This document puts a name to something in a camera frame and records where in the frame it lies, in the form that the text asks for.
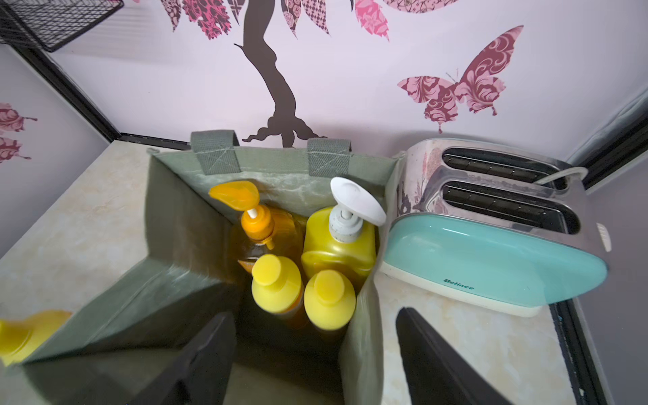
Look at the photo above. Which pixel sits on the orange pump soap bottle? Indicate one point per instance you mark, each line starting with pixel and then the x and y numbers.
pixel 261 230

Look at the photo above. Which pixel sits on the orange bottle yellow cap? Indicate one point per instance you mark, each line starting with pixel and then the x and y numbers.
pixel 277 286
pixel 329 300
pixel 21 338

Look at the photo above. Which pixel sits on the mint green toaster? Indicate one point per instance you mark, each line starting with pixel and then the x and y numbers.
pixel 495 227

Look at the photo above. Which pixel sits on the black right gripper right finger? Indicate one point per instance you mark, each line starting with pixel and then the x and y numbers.
pixel 435 372

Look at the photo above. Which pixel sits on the large yellow dish soap bottle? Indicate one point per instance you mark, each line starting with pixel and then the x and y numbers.
pixel 343 237

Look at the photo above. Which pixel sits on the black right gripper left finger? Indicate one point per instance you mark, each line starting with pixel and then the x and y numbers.
pixel 200 373

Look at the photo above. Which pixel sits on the black wire basket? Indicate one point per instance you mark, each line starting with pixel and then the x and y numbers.
pixel 51 24

